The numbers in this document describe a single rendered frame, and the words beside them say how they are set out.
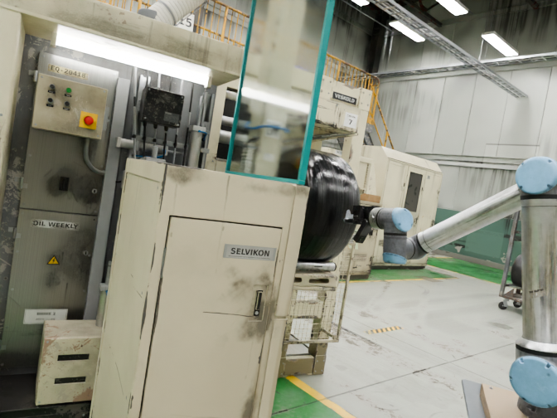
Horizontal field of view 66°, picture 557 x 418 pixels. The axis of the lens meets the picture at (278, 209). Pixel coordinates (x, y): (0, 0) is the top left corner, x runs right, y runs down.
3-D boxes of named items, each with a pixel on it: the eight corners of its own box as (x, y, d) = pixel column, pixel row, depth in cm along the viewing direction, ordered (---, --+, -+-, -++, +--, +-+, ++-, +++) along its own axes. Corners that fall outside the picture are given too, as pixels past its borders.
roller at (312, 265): (271, 266, 202) (275, 269, 198) (272, 257, 202) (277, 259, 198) (331, 269, 219) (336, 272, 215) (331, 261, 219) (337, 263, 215)
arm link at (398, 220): (397, 233, 162) (398, 206, 162) (374, 231, 173) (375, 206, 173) (414, 233, 167) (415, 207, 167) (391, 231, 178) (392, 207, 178)
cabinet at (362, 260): (333, 281, 638) (348, 197, 631) (307, 271, 681) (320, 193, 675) (370, 279, 697) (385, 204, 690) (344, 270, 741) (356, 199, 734)
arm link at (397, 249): (414, 264, 171) (414, 233, 171) (398, 266, 163) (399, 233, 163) (393, 261, 177) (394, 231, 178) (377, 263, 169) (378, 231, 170)
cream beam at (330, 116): (268, 110, 223) (272, 81, 222) (248, 114, 245) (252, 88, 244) (358, 133, 253) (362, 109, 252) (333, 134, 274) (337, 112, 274)
